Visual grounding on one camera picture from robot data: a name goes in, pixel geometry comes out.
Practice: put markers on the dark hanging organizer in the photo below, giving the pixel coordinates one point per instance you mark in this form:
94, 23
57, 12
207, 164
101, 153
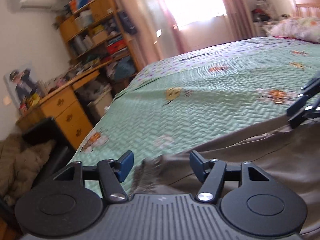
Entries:
127, 22

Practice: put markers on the red box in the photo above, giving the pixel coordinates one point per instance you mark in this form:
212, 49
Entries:
116, 47

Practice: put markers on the floral pillow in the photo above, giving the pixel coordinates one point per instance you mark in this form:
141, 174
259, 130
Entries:
295, 27

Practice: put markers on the brown coat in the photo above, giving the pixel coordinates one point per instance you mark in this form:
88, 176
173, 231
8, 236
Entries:
22, 162

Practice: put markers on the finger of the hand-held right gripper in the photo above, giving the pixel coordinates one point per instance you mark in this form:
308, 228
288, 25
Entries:
306, 97
303, 117

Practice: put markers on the pink curtain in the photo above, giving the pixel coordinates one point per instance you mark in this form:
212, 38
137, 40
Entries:
145, 17
237, 10

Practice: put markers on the desk clutter pile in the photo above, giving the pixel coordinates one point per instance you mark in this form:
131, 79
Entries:
75, 72

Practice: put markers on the green bee quilt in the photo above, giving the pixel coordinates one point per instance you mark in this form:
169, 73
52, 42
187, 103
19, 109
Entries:
200, 105

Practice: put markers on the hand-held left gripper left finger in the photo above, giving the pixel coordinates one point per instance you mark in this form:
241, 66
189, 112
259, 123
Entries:
126, 163

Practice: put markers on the wooden headboard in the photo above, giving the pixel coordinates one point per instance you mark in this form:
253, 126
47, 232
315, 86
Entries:
305, 5

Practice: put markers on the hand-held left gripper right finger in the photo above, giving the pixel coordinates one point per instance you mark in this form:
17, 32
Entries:
196, 163

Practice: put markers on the window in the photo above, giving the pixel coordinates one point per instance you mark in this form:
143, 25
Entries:
192, 2

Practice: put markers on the wooden bookshelf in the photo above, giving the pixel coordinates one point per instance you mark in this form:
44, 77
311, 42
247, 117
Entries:
103, 5

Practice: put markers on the wooden desk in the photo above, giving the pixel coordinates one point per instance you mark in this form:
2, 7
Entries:
65, 110

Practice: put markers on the grey pants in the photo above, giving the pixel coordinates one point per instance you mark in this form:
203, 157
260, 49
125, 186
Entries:
275, 155

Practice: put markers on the blue bag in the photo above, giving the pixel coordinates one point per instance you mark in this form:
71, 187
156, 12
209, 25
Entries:
125, 67

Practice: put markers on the white storage box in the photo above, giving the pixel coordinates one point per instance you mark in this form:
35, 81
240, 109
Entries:
100, 107

